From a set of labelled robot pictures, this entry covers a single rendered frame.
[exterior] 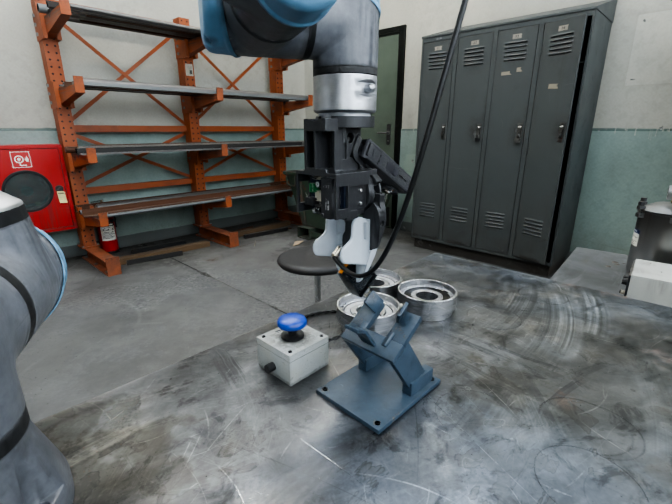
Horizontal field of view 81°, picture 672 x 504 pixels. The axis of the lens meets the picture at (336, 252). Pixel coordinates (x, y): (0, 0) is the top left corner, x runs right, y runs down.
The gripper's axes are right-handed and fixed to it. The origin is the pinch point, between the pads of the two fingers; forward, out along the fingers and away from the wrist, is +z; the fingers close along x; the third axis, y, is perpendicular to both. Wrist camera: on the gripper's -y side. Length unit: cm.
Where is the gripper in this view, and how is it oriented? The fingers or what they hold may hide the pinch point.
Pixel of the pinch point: (354, 268)
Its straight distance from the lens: 54.6
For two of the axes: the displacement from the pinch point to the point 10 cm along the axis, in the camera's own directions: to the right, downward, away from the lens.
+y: -7.0, 2.1, -6.8
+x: 7.1, 2.1, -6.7
